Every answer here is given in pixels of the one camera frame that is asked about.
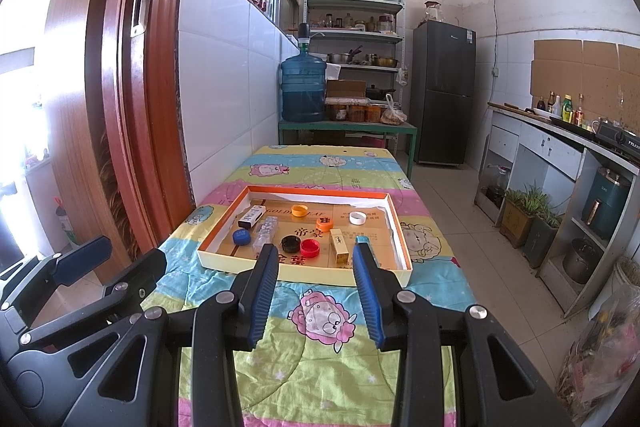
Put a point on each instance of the fire extinguisher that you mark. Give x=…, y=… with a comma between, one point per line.
x=66, y=222

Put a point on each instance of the white kitchen counter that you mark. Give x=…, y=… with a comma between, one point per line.
x=550, y=142

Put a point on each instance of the white bottle cap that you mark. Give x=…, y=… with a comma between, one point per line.
x=357, y=218

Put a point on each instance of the yellow oil bottle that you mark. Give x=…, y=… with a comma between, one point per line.
x=566, y=109

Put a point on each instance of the brown planter with plant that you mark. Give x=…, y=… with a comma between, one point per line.
x=517, y=222

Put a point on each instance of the black water jug pump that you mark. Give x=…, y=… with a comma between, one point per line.
x=304, y=37

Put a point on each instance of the brown cardboard carton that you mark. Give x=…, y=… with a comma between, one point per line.
x=346, y=89

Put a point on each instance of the plain orange bottle cap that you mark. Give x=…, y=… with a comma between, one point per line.
x=300, y=210

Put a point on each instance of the teal air fryer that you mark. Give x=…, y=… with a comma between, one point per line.
x=605, y=202

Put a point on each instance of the cardboard wall sheets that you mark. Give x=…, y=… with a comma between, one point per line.
x=580, y=77

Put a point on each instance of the glass jar with lid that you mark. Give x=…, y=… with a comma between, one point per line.
x=433, y=13

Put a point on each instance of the red sauce bottle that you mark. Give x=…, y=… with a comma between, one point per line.
x=579, y=112

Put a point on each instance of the green metal table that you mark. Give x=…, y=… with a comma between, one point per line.
x=350, y=127

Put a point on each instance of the gold lighter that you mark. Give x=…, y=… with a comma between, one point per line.
x=340, y=246

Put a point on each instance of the blue bottle cap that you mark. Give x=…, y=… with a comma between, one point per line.
x=242, y=237

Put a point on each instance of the white cartoon lighter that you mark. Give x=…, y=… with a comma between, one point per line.
x=250, y=217

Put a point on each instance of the large glass jar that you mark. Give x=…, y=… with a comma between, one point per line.
x=500, y=184

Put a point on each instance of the dark sauce bottle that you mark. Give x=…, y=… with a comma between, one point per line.
x=552, y=103

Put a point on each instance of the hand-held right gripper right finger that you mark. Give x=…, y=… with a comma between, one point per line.
x=369, y=302

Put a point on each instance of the orange food jar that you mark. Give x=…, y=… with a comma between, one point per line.
x=356, y=112
x=336, y=112
x=372, y=112

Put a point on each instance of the large crumpled plastic bag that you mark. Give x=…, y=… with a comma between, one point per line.
x=605, y=357

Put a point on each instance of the black gas stove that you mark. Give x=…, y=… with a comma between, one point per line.
x=617, y=139

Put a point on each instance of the flattened brown carton sheet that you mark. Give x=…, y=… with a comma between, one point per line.
x=380, y=252

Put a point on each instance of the red bottle cap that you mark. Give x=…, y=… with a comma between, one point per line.
x=310, y=249

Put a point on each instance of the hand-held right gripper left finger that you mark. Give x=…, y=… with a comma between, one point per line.
x=262, y=297

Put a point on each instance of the clear plastic food bag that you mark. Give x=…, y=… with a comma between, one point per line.
x=393, y=114

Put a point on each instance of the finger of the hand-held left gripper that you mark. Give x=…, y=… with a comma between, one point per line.
x=82, y=257
x=140, y=274

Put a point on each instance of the dark grey fridge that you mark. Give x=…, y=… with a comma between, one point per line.
x=445, y=97

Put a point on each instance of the shallow cream cardboard box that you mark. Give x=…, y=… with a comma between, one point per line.
x=310, y=274

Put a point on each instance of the red wooden door frame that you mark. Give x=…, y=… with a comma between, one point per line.
x=145, y=107

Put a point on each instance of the colourful cartoon blanket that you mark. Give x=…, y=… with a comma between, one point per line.
x=320, y=382

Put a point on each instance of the dark planter with plant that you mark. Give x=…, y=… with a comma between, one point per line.
x=541, y=239

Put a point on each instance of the black bottle cap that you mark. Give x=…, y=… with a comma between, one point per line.
x=290, y=243

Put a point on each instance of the blue water jug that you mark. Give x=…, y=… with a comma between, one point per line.
x=303, y=89

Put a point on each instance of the white metal shelf rack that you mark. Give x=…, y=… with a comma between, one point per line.
x=352, y=38

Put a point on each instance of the orange labelled bottle cap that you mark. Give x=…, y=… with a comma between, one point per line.
x=325, y=223

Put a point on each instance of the steel cooking pot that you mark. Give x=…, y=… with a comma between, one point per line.
x=580, y=262

